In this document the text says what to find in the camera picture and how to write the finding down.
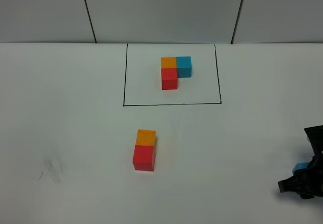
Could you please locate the template blue cube block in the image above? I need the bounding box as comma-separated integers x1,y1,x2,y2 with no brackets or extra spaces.
176,57,192,78

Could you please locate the template orange cube block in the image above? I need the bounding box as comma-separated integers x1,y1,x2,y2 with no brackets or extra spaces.
161,57,177,69

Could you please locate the template red cube block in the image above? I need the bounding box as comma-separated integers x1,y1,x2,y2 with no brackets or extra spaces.
161,68,178,90

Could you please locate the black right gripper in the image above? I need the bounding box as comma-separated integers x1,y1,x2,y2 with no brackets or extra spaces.
278,125,322,199

